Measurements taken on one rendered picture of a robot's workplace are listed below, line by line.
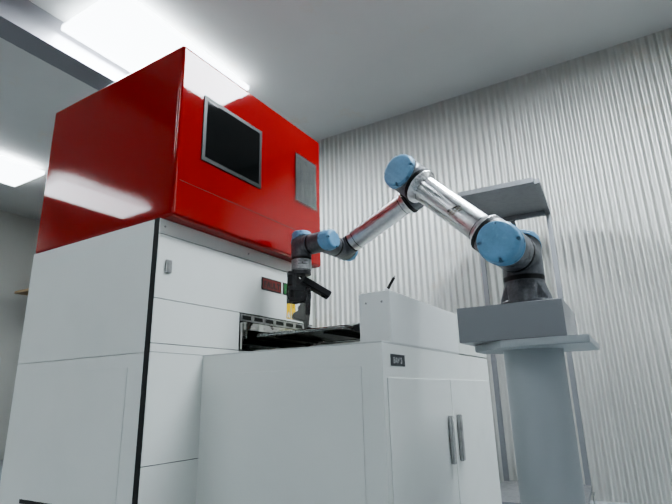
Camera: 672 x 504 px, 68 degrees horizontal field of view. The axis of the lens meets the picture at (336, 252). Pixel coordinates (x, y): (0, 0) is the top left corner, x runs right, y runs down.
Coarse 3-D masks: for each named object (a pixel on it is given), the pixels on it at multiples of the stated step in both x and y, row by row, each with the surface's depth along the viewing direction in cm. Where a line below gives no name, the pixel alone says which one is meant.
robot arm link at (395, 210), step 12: (396, 204) 176; (408, 204) 173; (420, 204) 172; (372, 216) 182; (384, 216) 178; (396, 216) 177; (360, 228) 183; (372, 228) 181; (384, 228) 181; (348, 240) 186; (360, 240) 184; (348, 252) 187
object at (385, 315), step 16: (368, 304) 136; (384, 304) 133; (400, 304) 139; (416, 304) 149; (368, 320) 135; (384, 320) 132; (400, 320) 137; (416, 320) 147; (432, 320) 158; (448, 320) 171; (368, 336) 134; (384, 336) 131; (400, 336) 135; (416, 336) 145; (432, 336) 155; (448, 336) 168
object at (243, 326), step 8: (240, 328) 172; (248, 328) 174; (256, 328) 178; (264, 328) 182; (272, 328) 186; (280, 328) 190; (240, 336) 172; (240, 344) 171; (248, 344) 173; (256, 344) 177; (264, 344) 180
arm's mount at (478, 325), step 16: (512, 304) 132; (528, 304) 130; (544, 304) 128; (560, 304) 126; (464, 320) 138; (480, 320) 136; (496, 320) 133; (512, 320) 131; (528, 320) 129; (544, 320) 127; (560, 320) 125; (464, 336) 137; (480, 336) 135; (496, 336) 132; (512, 336) 130; (528, 336) 128; (544, 336) 126
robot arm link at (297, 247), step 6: (294, 234) 185; (300, 234) 184; (306, 234) 185; (294, 240) 185; (300, 240) 183; (294, 246) 184; (300, 246) 183; (294, 252) 184; (300, 252) 183; (306, 252) 183; (294, 258) 186
